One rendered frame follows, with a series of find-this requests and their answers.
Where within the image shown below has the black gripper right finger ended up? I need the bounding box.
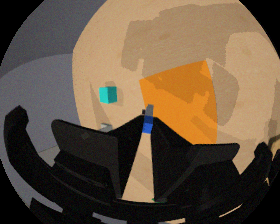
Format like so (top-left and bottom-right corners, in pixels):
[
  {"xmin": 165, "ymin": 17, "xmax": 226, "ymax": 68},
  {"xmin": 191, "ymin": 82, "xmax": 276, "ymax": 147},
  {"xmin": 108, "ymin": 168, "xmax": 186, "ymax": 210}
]
[{"xmin": 149, "ymin": 116, "xmax": 240, "ymax": 202}]

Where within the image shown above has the orange flat square patch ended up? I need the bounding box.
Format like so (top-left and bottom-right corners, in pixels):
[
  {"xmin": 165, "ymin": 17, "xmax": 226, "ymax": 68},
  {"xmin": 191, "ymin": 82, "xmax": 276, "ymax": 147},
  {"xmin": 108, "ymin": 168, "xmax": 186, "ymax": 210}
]
[{"xmin": 140, "ymin": 60, "xmax": 217, "ymax": 144}]

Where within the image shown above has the small teal block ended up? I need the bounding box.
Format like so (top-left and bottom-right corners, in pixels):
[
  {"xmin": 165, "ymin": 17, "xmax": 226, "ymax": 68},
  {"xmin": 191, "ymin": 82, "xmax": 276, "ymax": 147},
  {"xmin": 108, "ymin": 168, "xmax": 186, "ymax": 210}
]
[{"xmin": 99, "ymin": 85, "xmax": 117, "ymax": 104}]

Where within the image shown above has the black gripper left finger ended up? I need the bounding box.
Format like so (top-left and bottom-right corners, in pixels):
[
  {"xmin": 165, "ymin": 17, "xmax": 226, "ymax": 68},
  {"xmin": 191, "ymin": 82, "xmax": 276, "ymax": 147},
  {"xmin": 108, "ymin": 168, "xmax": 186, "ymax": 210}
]
[{"xmin": 51, "ymin": 115, "xmax": 145, "ymax": 198}]

